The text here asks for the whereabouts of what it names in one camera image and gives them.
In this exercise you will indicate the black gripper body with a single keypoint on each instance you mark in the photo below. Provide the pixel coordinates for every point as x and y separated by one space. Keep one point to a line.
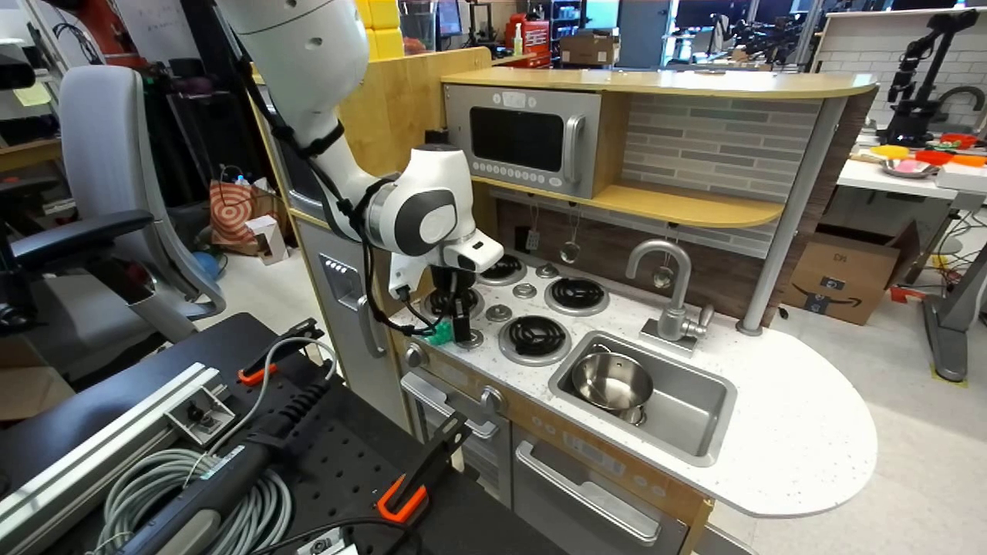
453 286

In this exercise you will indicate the green grape plush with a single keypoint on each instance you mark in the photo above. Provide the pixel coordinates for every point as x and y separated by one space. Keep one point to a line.
437 335

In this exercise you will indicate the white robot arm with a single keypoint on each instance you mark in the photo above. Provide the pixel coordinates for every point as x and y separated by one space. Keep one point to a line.
311 50

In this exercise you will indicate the small grey stove disc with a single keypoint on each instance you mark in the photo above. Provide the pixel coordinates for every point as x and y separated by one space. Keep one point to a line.
526 291
497 311

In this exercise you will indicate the silver metal pot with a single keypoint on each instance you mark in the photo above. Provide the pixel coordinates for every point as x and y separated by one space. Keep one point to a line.
608 382

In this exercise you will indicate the grey oven knob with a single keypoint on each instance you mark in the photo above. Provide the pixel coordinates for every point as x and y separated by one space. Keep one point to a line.
414 357
492 398

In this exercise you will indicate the hanging toy utensil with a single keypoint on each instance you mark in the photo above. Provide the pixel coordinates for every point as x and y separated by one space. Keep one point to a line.
570 247
533 235

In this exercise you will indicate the grey oven door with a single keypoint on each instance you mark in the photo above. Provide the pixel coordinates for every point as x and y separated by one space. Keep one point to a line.
453 420

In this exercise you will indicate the grey toy microwave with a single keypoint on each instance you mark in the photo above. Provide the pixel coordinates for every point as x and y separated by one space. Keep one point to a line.
514 139

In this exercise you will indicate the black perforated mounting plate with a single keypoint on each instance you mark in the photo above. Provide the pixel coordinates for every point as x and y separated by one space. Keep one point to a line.
342 472

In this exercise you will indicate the orange black bar clamp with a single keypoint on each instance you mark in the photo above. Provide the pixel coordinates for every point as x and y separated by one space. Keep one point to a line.
401 508
254 376

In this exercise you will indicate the silver toy faucet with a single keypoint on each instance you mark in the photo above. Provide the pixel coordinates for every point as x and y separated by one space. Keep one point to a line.
673 308

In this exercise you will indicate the grey cabinet door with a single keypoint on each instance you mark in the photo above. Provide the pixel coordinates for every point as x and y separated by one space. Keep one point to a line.
588 495

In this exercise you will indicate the red patterned bag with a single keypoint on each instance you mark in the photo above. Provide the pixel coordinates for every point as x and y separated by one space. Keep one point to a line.
234 218

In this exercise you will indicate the grey toy kitchen sink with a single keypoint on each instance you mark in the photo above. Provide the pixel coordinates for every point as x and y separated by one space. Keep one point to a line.
689 411

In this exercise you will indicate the yellow stacked blocks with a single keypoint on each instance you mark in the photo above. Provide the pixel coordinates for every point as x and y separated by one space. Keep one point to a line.
383 32

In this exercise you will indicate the red background object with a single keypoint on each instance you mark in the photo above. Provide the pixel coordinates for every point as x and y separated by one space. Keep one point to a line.
526 32

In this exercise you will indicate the small background cardboard box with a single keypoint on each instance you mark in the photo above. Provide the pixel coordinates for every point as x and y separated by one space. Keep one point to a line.
588 48

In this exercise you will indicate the black work table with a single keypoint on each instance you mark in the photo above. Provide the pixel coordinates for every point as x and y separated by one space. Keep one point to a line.
126 379

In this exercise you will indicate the toy kitchen with white counter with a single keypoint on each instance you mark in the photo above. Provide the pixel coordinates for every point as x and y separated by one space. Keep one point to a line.
791 434

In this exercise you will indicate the brown cardboard box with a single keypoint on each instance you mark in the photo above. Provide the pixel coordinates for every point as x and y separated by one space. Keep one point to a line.
842 272

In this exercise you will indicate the grey office chair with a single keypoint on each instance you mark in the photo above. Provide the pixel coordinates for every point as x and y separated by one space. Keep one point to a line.
97 142

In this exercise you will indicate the white desk with grey leg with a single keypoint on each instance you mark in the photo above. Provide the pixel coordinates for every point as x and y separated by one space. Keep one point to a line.
959 319

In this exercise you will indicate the red orange desk items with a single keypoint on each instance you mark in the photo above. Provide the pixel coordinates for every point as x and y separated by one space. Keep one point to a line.
944 157

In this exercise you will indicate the black background machine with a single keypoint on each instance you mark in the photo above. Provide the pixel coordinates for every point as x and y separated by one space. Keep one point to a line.
912 71

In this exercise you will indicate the small metal corner bracket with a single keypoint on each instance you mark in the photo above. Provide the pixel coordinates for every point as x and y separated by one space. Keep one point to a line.
203 416

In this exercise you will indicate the aluminium extrusion rail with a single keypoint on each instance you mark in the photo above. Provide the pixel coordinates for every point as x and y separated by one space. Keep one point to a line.
104 435

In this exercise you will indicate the white perforated wall panel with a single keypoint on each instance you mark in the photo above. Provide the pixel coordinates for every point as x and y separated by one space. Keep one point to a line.
854 64

